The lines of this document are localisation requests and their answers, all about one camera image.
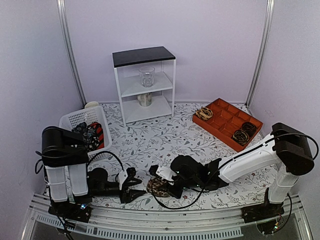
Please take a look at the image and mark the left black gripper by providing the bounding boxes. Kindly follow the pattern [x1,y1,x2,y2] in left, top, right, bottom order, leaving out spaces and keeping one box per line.
[92,181,146,204]

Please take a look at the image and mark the cream floral paisley tie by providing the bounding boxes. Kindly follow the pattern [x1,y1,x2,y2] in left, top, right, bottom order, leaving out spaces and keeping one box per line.
[146,178,171,198]

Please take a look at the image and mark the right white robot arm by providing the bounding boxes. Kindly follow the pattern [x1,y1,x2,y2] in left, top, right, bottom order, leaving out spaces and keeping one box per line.
[167,122,317,218]

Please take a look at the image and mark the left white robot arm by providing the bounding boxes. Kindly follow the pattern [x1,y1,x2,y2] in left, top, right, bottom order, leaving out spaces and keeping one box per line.
[37,122,146,217]

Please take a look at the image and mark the floral patterned table mat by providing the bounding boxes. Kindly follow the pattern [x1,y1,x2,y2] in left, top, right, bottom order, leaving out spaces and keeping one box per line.
[50,101,283,211]

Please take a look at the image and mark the red black striped tie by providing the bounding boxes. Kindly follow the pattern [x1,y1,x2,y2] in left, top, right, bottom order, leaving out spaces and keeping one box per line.
[89,122,104,150]

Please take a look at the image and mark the orange divided organizer tray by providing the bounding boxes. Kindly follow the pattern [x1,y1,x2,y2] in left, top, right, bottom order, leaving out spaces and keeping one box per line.
[192,98,263,152]

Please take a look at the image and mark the dark blue floral tie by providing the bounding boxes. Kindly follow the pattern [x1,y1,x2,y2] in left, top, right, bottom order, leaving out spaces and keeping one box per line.
[71,122,99,152]

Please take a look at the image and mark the rolled beige striped tie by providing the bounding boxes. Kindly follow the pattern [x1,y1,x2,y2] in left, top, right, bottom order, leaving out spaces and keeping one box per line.
[195,107,213,121]

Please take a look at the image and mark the white perforated plastic basket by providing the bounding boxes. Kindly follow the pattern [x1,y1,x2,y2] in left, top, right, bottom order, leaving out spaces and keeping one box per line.
[59,106,112,160]

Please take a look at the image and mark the cream mug behind basket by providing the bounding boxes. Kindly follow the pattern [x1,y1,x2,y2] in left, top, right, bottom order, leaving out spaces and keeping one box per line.
[84,101,99,109]

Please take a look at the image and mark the white shelf with black top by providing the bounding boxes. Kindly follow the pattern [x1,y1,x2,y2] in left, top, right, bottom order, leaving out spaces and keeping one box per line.
[112,46,177,125]

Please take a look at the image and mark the clear drinking glass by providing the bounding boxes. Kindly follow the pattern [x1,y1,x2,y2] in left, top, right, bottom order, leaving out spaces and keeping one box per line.
[139,66,156,88]

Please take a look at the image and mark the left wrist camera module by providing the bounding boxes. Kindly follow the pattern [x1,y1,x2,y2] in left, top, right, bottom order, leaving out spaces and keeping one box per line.
[117,167,137,190]

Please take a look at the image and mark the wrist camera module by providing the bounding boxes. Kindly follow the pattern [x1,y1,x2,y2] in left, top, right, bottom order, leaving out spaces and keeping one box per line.
[117,167,137,190]
[149,165,177,182]

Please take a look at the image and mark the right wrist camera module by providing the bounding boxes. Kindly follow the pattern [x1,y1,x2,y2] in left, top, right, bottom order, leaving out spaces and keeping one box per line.
[149,165,177,182]

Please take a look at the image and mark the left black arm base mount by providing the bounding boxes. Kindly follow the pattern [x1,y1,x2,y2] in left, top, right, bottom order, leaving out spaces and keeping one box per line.
[48,200,92,223]

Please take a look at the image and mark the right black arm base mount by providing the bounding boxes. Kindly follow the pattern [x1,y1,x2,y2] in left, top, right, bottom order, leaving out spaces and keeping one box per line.
[241,201,293,236]

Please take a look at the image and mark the right aluminium corner post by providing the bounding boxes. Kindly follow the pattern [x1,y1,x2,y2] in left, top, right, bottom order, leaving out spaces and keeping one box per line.
[245,0,275,109]

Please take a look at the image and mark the aluminium corner post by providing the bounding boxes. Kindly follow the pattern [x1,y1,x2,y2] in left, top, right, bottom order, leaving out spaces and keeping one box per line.
[245,0,275,109]
[56,0,87,107]

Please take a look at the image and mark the left aluminium corner post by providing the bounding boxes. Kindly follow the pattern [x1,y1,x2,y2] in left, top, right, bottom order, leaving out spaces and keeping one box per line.
[56,0,87,107]

